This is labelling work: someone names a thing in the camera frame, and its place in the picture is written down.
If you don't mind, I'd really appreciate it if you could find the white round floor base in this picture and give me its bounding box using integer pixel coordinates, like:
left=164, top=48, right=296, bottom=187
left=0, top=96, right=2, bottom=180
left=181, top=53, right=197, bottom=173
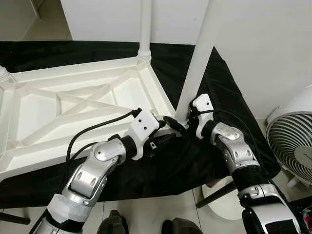
left=201, top=180, right=244, bottom=221

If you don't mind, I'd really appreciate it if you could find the dark grey robot right foot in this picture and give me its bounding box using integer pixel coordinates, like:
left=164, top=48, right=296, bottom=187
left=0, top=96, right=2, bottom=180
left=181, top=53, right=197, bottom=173
left=161, top=218, right=201, bottom=234

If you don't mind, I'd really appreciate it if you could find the white plastic table top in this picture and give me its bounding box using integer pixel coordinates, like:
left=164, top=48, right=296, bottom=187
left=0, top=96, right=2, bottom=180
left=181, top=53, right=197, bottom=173
left=0, top=55, right=182, bottom=183

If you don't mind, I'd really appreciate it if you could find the black tablecloth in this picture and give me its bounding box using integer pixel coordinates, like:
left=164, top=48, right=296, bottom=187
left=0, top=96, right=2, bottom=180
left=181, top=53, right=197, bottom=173
left=0, top=40, right=281, bottom=208

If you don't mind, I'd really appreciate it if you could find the dark grey robot left foot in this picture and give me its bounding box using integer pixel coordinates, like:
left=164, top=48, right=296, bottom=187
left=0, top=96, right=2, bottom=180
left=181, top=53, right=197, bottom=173
left=97, top=210, right=128, bottom=234

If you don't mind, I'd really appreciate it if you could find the white plastic table leg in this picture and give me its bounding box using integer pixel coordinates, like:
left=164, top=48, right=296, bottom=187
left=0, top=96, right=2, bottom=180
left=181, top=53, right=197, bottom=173
left=0, top=66, right=11, bottom=82
left=175, top=0, right=226, bottom=122
left=137, top=0, right=153, bottom=61

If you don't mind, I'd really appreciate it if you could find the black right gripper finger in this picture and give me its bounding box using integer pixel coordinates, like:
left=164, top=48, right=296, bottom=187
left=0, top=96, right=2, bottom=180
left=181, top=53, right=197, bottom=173
left=163, top=116, right=187, bottom=137

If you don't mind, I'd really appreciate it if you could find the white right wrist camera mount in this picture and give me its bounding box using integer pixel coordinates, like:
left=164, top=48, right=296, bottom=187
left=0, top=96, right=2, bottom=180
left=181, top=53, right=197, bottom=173
left=192, top=94, right=215, bottom=139

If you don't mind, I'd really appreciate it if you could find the small pink object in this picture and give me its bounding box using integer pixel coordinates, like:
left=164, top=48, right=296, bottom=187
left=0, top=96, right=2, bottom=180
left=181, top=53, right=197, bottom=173
left=205, top=179, right=221, bottom=190

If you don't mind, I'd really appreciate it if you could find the white floor fan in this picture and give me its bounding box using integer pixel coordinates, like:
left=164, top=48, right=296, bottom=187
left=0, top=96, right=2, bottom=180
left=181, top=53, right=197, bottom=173
left=266, top=85, right=312, bottom=188

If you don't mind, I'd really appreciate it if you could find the black metal table leg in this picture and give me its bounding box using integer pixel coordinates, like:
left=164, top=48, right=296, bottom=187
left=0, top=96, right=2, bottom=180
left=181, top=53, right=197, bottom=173
left=0, top=212, right=31, bottom=225
left=196, top=181, right=237, bottom=209

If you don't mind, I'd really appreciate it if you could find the dark grey robot foot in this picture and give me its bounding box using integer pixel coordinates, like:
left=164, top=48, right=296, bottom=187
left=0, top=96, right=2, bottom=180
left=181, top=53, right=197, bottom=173
left=97, top=210, right=128, bottom=234
left=161, top=218, right=201, bottom=234

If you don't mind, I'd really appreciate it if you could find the magenta round object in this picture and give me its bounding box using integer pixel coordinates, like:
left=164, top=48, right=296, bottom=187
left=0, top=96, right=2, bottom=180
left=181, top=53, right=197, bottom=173
left=303, top=214, right=312, bottom=231

